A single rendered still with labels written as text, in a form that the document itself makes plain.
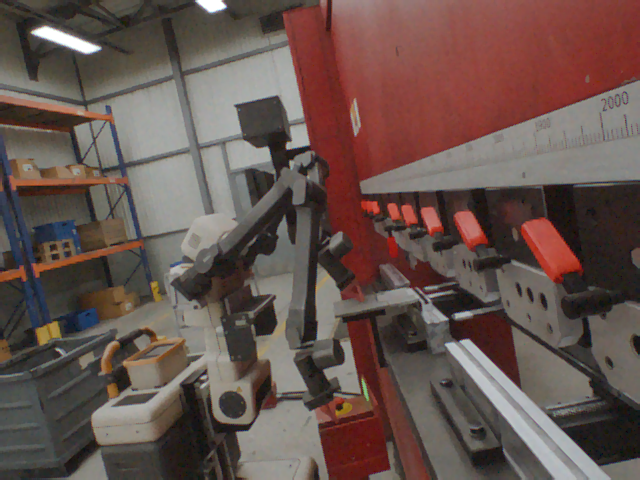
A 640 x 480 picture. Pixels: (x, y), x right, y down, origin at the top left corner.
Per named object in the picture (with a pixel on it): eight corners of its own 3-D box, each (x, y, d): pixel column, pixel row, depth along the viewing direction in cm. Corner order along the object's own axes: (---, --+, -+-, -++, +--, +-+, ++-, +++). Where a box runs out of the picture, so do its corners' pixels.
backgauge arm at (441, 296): (417, 322, 201) (411, 291, 199) (559, 293, 199) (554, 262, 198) (421, 327, 193) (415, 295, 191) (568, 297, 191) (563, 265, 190)
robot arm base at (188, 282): (188, 274, 149) (169, 283, 138) (202, 257, 147) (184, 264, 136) (207, 292, 149) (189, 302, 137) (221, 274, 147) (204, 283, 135)
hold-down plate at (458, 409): (431, 391, 106) (428, 379, 105) (453, 386, 105) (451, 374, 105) (473, 467, 76) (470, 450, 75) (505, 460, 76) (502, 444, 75)
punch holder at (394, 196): (398, 246, 138) (388, 193, 136) (425, 240, 138) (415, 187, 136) (407, 252, 123) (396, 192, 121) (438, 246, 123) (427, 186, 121)
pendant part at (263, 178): (267, 228, 291) (255, 173, 288) (286, 224, 291) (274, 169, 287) (256, 234, 246) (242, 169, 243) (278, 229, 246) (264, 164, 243)
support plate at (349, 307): (333, 305, 159) (332, 302, 159) (407, 290, 159) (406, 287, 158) (335, 318, 141) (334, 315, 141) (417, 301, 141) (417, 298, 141)
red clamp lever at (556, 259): (516, 218, 39) (575, 311, 32) (563, 209, 38) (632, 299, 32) (513, 233, 40) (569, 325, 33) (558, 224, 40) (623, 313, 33)
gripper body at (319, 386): (343, 391, 113) (330, 366, 112) (306, 410, 112) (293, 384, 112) (339, 381, 119) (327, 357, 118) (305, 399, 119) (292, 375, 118)
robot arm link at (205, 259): (309, 166, 133) (289, 154, 125) (332, 197, 127) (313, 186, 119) (214, 264, 146) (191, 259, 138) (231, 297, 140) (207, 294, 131)
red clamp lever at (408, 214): (398, 204, 98) (410, 236, 91) (416, 201, 98) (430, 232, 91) (398, 210, 100) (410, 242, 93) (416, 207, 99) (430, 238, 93)
